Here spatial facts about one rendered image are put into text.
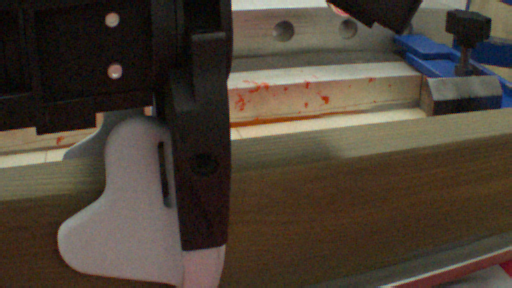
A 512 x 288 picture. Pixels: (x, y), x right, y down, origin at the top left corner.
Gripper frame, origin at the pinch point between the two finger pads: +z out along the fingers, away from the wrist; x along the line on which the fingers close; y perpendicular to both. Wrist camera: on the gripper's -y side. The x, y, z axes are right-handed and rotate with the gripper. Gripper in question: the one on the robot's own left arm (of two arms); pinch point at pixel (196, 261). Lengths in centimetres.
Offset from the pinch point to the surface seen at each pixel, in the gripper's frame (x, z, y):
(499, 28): -193, 44, -193
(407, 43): -26.6, -0.7, -26.0
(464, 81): -11.3, -2.5, -21.9
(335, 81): -22.7, 1.4, -16.2
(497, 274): 1.3, 4.7, -17.4
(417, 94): -22.7, 3.2, -25.2
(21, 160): -21.4, 4.8, 11.4
